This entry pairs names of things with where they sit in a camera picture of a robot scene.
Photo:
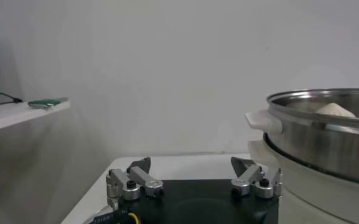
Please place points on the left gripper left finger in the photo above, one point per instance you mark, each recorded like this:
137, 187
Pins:
136, 179

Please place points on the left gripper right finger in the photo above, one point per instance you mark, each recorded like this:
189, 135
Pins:
249, 179

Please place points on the white steamed baozi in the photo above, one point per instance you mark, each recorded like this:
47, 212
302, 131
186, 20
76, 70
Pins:
334, 110

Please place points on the stainless steel steamer basket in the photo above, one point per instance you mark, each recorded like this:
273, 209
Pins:
319, 146

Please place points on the white electric cooker base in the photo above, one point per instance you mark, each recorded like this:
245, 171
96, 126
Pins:
307, 191

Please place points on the green flat device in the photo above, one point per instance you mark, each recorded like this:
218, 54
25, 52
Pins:
46, 103

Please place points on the white side table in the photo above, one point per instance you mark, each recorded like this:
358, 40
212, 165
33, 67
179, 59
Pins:
14, 117

